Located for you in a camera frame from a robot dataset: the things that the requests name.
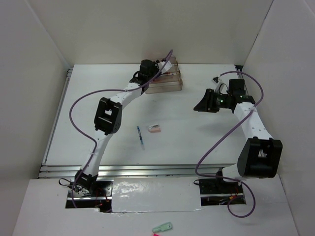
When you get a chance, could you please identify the white front cover board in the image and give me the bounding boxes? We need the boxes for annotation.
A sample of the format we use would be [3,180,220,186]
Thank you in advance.
[112,177,202,213]

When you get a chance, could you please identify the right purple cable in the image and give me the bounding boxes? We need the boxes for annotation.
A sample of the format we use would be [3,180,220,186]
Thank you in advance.
[194,71,264,218]

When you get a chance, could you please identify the tiered clear acrylic organizer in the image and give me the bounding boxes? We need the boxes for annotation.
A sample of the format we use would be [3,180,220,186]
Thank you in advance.
[145,56,183,94]

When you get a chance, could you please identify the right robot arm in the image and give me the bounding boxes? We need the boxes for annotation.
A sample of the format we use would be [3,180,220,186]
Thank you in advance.
[194,79,283,193]

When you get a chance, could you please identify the pink eraser with sharpener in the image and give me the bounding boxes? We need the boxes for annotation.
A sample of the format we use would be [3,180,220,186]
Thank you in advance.
[148,124,161,133]

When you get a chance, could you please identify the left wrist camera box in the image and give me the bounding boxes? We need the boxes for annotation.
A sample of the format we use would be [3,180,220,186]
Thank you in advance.
[157,61,173,74]

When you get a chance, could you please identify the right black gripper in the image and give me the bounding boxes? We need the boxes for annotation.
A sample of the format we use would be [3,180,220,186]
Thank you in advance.
[193,88,229,113]

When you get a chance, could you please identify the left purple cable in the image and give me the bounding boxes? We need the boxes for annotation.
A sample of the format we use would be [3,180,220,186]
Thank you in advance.
[68,49,174,209]

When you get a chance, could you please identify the purple cable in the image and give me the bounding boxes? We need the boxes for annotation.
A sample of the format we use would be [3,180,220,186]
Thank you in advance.
[194,71,264,218]
[68,49,174,209]

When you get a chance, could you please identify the aluminium frame rail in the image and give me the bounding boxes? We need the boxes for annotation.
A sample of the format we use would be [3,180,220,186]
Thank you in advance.
[38,64,238,178]

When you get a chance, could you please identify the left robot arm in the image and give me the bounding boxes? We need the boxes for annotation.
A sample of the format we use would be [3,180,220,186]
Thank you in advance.
[69,59,160,196]

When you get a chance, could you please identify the green clear object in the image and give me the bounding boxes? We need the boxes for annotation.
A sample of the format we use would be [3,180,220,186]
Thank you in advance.
[152,222,173,233]

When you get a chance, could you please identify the blue gel pen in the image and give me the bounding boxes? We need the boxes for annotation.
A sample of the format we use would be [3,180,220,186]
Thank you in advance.
[137,126,145,150]

